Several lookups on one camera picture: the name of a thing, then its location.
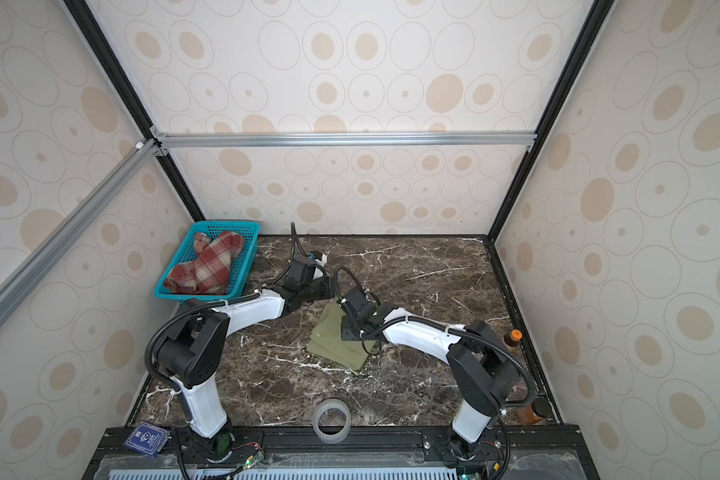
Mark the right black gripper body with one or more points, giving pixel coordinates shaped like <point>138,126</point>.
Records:
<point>350,331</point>

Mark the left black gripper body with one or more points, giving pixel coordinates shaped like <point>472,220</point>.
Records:
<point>317,291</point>

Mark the olive green skirt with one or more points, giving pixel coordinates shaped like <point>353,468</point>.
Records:
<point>326,341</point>

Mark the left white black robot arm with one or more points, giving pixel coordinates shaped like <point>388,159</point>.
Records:
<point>186,352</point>

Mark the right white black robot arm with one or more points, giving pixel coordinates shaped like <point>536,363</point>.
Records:
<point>489,378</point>

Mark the teal plastic basket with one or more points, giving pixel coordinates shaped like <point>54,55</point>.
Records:
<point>240,267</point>

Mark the red plaid skirt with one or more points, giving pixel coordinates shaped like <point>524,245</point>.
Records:
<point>208,273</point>

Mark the clear tape roll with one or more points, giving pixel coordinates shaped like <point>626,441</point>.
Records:
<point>331,421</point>

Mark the brown bottle orange cap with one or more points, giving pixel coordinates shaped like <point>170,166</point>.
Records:
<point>513,338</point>

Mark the brown jar black lid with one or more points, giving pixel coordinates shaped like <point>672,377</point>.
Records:
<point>536,411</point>

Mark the blue card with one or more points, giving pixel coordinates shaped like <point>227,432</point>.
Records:
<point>147,439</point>

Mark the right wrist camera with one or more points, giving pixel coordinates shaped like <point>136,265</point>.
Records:
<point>358,304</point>

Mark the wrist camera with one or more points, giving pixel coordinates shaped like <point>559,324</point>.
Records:
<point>358,304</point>
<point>305,268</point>

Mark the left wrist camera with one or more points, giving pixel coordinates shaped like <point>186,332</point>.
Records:
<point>305,268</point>

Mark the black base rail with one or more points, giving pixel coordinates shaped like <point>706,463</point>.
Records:
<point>511,452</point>

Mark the horizontal aluminium rail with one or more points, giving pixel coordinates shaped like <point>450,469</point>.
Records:
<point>352,139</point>

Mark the left slanted aluminium rail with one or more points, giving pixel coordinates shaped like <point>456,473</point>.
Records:
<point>28,275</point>

